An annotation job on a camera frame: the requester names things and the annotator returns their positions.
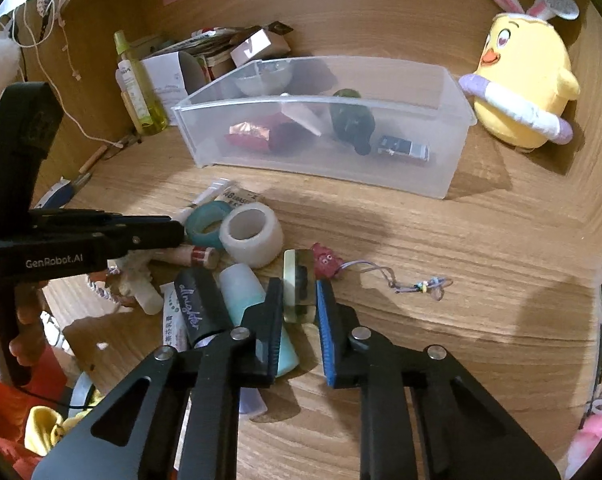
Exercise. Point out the dark blue small box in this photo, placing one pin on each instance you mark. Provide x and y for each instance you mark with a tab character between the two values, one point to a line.
401	147

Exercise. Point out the light blue band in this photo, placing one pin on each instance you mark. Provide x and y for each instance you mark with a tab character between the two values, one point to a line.
83	385

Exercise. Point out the copper foil packet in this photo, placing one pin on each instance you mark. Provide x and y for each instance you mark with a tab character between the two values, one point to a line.
248	132

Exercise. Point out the dark green glass bottle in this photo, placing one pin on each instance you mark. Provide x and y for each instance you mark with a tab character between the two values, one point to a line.
351	120

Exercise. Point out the white plastic stick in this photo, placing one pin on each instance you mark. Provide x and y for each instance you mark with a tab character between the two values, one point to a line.
303	115

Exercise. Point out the white tape roll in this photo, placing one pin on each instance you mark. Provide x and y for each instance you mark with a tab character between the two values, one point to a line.
251	252

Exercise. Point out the white bowl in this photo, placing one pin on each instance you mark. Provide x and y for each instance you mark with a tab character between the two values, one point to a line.
261	80

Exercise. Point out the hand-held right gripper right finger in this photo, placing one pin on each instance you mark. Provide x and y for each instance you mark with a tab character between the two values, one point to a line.
326	330

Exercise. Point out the white paper box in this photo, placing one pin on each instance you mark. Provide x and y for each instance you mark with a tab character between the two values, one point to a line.
163	85

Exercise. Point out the light teal bottle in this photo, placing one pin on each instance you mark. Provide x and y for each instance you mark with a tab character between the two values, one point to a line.
241	285

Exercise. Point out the white knitted trinket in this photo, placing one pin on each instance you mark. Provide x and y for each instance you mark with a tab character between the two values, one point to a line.
131	270

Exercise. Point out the person's left hand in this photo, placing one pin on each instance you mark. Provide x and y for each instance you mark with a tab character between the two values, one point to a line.
30	305

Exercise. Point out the lavender tube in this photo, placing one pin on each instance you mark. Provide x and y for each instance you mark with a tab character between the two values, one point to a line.
253	402

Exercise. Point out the teal tape roll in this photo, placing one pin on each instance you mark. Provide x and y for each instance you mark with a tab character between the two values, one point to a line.
201	232

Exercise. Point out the small white bottle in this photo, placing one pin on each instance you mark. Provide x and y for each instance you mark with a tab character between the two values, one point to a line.
148	297

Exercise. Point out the paper label tag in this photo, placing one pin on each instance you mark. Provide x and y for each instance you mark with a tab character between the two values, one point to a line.
243	199

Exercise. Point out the white ointment tube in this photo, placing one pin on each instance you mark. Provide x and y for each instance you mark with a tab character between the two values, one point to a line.
206	200

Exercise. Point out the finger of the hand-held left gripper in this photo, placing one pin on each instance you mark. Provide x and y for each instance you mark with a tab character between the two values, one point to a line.
156	237
146	220

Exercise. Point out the yellow-green spray bottle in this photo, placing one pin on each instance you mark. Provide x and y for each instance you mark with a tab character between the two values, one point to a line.
151	100

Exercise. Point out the red pouch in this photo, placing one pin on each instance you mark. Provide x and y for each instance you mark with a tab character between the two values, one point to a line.
288	135

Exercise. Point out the pile of leaflets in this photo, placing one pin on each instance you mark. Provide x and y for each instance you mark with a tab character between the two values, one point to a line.
181	45

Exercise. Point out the beige lip balm tube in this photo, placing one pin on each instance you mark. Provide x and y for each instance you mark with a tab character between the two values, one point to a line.
191	255

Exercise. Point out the clear plastic bin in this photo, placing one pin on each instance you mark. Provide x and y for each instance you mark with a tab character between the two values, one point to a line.
331	170

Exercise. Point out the small white purple box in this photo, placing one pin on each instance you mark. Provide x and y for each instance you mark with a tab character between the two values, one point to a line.
253	47

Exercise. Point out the pink plush toy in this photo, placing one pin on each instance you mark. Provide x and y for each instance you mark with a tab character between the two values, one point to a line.
591	435

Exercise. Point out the wooden stick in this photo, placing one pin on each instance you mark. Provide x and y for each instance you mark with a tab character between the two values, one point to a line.
93	158

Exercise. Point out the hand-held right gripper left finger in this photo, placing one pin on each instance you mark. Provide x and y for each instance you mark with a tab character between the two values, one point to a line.
276	320

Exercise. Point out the green white compact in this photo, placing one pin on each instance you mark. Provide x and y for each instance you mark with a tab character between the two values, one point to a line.
293	280

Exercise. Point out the black lettered tube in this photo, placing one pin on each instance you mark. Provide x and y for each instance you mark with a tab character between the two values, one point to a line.
201	305

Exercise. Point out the white printed sachet tube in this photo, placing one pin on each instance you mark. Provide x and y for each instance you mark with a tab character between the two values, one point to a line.
173	320

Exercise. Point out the yellow chick plush toy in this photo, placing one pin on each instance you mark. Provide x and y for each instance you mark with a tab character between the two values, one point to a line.
521	75

